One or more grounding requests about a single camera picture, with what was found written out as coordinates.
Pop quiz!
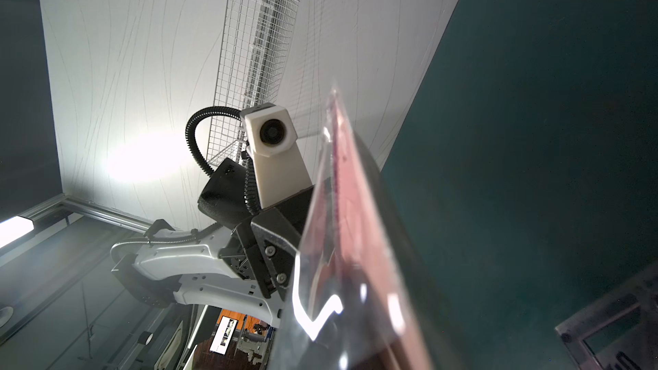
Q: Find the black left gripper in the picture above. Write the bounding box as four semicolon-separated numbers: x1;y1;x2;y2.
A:
197;159;314;300

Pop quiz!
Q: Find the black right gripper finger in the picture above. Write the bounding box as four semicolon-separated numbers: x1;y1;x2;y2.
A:
555;263;657;369

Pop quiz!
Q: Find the pink ruler set plastic bag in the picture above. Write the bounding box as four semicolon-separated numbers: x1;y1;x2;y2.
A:
268;92;461;369

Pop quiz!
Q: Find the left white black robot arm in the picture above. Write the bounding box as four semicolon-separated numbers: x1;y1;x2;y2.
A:
111;159;314;327

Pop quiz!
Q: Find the left black corrugated cable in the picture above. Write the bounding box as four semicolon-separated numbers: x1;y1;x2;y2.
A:
184;106;263;217

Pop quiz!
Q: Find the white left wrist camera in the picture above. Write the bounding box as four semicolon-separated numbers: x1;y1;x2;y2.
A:
240;103;312;208

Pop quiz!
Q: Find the white wire basket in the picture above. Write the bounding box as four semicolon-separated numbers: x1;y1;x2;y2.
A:
205;0;300;168

